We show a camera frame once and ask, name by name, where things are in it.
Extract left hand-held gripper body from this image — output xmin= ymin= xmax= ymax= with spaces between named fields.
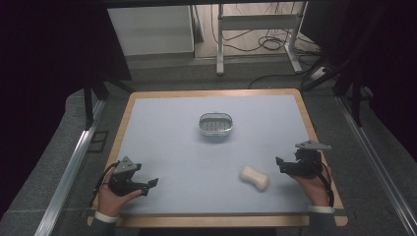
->
xmin=107 ymin=155 xmax=148 ymax=198

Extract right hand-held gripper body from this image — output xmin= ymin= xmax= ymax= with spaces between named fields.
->
xmin=284 ymin=140 xmax=332 ymax=179

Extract person's left hand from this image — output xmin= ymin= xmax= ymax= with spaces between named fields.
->
xmin=96 ymin=168 xmax=144 ymax=218

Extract person's right hand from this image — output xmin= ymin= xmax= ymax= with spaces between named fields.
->
xmin=290 ymin=164 xmax=333 ymax=207

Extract white soap bar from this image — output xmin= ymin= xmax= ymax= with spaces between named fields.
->
xmin=238 ymin=165 xmax=270 ymax=193

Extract pale blue table mat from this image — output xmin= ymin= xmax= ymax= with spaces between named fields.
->
xmin=118 ymin=94 xmax=313 ymax=216

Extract wooden table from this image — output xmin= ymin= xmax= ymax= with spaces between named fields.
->
xmin=87 ymin=88 xmax=349 ymax=228

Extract grey soap dish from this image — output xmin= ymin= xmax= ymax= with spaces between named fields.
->
xmin=198 ymin=112 xmax=234 ymax=138

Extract black metal stand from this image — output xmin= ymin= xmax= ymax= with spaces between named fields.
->
xmin=82 ymin=74 xmax=136 ymax=131
xmin=300 ymin=55 xmax=375 ymax=128

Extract white power strip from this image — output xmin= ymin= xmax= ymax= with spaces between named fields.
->
xmin=309 ymin=66 xmax=328 ymax=82

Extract dark curtain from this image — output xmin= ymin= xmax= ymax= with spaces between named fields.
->
xmin=0 ymin=0 xmax=133 ymax=219
xmin=300 ymin=0 xmax=417 ymax=162

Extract white cabinet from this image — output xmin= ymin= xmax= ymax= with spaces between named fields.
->
xmin=106 ymin=5 xmax=196 ymax=57

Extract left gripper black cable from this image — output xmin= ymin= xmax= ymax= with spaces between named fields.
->
xmin=89 ymin=160 xmax=121 ymax=208

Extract black floor bracket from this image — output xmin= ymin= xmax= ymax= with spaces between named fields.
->
xmin=87 ymin=130 xmax=110 ymax=154

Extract aluminium rail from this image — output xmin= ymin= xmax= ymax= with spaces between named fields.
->
xmin=33 ymin=98 xmax=106 ymax=236
xmin=336 ymin=95 xmax=417 ymax=236

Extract black floor cables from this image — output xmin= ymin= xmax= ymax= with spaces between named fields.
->
xmin=209 ymin=2 xmax=322 ymax=90

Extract white desk frame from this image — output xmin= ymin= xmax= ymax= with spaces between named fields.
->
xmin=215 ymin=2 xmax=309 ymax=77

